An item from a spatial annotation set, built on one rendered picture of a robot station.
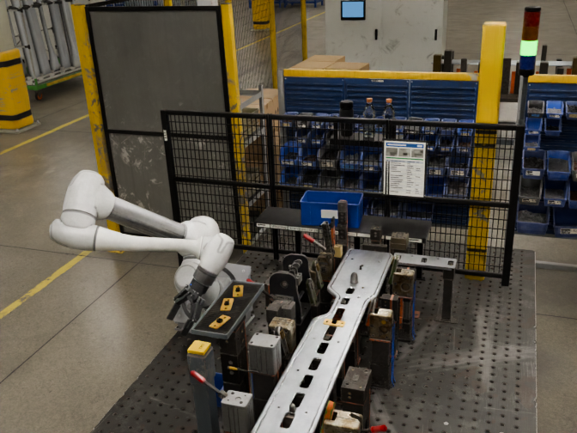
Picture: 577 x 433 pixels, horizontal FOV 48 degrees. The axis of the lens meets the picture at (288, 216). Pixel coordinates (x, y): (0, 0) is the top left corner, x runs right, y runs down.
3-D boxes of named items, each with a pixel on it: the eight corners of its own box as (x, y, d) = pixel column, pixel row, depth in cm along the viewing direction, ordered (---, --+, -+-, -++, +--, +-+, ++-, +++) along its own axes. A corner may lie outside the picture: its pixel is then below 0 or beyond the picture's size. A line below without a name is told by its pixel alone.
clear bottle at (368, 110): (373, 138, 336) (374, 100, 328) (361, 137, 338) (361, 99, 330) (376, 135, 342) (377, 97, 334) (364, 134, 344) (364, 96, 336)
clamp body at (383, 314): (392, 393, 264) (395, 320, 250) (363, 387, 268) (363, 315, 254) (397, 379, 272) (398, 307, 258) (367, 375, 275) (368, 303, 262)
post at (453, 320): (457, 324, 307) (461, 269, 296) (433, 320, 311) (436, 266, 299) (458, 317, 313) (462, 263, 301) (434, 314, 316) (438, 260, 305)
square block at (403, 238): (404, 304, 325) (406, 239, 311) (388, 302, 328) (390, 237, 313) (407, 296, 332) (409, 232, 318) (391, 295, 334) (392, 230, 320)
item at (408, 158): (425, 199, 333) (428, 140, 321) (381, 196, 340) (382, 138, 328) (426, 198, 335) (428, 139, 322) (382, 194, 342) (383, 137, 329)
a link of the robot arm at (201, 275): (211, 268, 272) (204, 280, 272) (194, 261, 266) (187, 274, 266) (221, 277, 265) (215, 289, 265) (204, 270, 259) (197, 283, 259)
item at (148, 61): (260, 262, 527) (243, 1, 448) (254, 270, 515) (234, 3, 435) (116, 245, 568) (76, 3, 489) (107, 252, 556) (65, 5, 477)
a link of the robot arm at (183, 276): (185, 307, 305) (164, 294, 285) (191, 270, 311) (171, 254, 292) (218, 307, 300) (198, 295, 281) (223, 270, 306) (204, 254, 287)
